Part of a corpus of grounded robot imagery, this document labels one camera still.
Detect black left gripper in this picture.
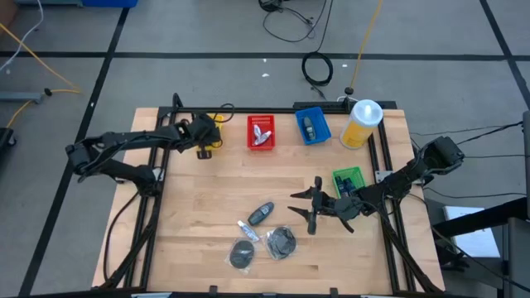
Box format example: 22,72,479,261
177,113,223,161

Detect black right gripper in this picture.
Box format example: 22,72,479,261
287,175,366,235

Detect bagged black round brush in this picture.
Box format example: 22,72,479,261
224,237,256,275
264,224,298,262

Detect dark grey deodorant stick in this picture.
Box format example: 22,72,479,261
302,116,317,140
247,201,276,227

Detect yellow plastic basket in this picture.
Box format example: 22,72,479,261
205,113,225,151

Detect red plastic basket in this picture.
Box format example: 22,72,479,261
246,114,277,151

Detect green plastic basket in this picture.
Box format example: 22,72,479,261
331,166,367,199

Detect blue plastic basket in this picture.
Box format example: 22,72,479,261
294,106,333,147

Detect large white yellow bottle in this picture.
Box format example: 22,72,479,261
339,99,384,151

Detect blue storage bin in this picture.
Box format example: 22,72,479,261
81,0,139,9

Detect white paper sheet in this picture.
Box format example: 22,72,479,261
441,205,503,258

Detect grey metal floor foot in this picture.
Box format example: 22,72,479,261
0,91,43,104

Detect dark grey side desk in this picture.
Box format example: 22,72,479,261
430,109,530,298

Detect black aluminium table frame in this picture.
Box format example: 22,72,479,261
99,93,445,296

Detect coiled black cable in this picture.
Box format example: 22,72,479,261
301,0,335,99

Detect yellow cable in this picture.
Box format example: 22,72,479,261
0,22,82,130
349,0,384,95

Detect white cable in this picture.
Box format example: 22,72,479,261
0,0,45,72

